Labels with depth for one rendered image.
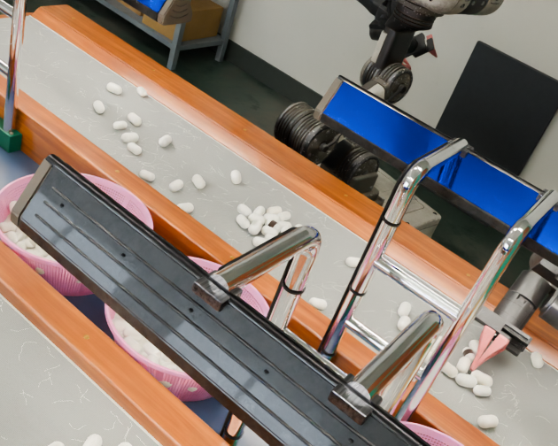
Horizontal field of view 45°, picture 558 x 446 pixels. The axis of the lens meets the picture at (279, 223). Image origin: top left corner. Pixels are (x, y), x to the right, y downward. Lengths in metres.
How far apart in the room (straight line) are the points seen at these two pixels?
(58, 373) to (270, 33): 3.09
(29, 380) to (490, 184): 0.70
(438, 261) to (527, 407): 0.35
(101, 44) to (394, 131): 1.01
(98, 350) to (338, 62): 2.83
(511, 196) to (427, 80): 2.41
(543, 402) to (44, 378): 0.82
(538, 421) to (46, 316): 0.81
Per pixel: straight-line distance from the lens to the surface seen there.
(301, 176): 1.51
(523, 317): 1.25
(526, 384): 1.31
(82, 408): 0.96
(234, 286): 0.59
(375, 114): 1.08
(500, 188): 1.03
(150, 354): 1.03
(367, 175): 2.02
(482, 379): 1.23
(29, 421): 0.94
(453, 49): 3.34
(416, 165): 0.92
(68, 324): 1.02
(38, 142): 1.48
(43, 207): 0.70
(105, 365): 0.97
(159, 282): 0.61
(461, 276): 1.43
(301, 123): 1.74
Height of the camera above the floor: 1.49
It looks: 33 degrees down
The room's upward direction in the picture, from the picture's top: 20 degrees clockwise
